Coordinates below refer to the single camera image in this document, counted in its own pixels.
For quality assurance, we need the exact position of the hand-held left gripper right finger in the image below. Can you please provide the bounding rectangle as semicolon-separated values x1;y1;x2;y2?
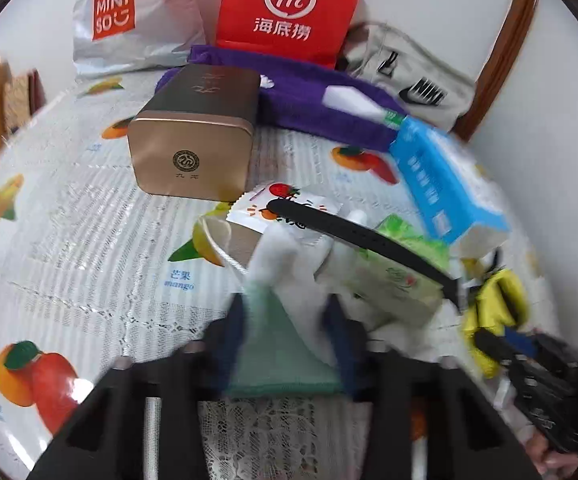
321;295;544;480

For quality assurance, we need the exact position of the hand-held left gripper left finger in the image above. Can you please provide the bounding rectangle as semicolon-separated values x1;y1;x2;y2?
26;296;250;480

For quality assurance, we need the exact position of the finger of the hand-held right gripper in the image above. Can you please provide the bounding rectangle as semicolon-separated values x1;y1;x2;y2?
471;327;540;362

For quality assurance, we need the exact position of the light green tissue pack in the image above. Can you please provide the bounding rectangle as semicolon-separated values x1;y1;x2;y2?
316;214;452;328

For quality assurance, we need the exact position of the white glove with green cuff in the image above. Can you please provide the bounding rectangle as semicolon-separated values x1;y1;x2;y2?
224;210;384;397

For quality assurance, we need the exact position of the white fruit print sachet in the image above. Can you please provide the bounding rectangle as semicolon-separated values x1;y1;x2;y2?
225;182;342;246

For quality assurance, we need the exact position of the blue white tissue pack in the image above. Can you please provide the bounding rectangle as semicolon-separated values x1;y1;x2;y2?
389;116;512;256

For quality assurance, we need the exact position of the person's right hand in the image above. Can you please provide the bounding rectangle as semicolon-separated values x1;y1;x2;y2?
526;427;578;478

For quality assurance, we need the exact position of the fruit print tablecloth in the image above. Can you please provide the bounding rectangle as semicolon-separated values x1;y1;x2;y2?
0;72;570;480

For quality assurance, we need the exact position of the dark green gold tin box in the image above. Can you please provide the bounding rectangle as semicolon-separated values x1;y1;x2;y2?
128;63;262;202

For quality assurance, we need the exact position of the purple towel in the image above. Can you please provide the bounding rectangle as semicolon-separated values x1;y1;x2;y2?
155;45;410;153

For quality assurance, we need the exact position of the grey waist bag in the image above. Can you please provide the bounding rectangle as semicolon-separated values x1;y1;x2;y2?
341;22;477;133

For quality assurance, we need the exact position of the red paper shopping bag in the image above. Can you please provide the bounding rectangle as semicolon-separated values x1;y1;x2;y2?
215;0;370;71

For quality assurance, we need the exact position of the white plastic shopping bag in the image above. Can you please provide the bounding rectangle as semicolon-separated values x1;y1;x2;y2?
71;0;207;78

